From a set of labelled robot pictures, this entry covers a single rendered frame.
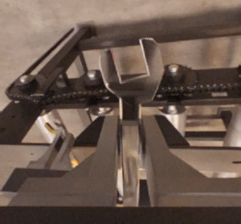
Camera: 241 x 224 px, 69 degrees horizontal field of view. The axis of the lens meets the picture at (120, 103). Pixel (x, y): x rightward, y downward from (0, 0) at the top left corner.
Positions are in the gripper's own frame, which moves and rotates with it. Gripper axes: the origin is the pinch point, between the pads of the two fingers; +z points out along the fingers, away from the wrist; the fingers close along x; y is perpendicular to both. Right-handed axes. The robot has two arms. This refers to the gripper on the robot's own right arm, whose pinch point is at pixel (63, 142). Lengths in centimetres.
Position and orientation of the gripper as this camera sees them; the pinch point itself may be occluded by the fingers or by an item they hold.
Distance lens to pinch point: 45.3
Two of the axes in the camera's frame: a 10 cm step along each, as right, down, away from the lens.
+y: -1.6, -7.6, -6.3
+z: 1.4, -6.5, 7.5
